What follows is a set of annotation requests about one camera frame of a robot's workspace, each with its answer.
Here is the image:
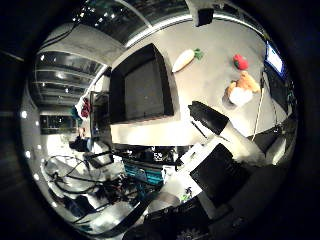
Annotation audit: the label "orange and white plush toy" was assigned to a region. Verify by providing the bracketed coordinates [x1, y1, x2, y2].
[222, 70, 262, 109]

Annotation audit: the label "red strawberry plush toy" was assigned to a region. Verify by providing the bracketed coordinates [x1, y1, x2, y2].
[232, 53, 250, 71]

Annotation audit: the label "black rectangular container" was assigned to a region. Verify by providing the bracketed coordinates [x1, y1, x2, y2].
[109, 43, 181, 126]

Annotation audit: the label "teal storage crate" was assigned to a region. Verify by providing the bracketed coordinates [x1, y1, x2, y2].
[124, 162, 165, 186]

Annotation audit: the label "white radish plush toy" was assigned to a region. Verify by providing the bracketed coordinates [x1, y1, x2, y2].
[171, 48, 204, 74]

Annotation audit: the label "person in white and red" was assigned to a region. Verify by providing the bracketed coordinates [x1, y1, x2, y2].
[70, 96, 93, 139]

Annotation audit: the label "thin white cable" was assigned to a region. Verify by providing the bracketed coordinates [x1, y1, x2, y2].
[251, 75, 266, 142]

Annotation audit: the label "black floor cables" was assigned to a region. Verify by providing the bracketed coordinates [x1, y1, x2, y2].
[43, 154, 114, 201]

